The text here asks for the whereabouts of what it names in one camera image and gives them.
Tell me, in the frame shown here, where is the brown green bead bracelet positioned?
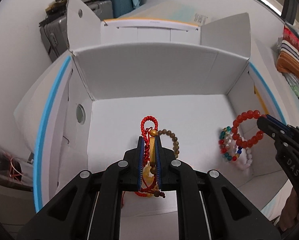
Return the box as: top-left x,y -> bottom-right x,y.
157,128 -> 180,159

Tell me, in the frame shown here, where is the multicolour glass bead bracelet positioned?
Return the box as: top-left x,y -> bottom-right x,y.
218,126 -> 244,163

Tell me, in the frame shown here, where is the red bead bracelet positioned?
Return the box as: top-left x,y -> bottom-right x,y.
231,109 -> 268,149

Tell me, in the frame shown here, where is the person's right hand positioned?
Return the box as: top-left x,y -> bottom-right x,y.
278,188 -> 299,232

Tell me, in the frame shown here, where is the yellow bead bracelet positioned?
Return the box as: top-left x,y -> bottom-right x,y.
142,161 -> 156,188

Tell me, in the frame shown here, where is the red cord bracelet gold plate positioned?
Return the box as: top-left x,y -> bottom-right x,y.
133,180 -> 165,198

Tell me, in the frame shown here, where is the striped orange pillow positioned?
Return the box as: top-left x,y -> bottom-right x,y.
276,26 -> 299,92

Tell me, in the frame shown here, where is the open blue white cardboard box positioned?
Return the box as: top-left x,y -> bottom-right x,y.
13,0 -> 290,233

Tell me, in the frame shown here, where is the pink white bead bracelet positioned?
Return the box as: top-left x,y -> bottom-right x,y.
224,137 -> 254,171

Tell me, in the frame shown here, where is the small red cord gold tube bracelet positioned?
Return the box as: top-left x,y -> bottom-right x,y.
140,115 -> 159,176

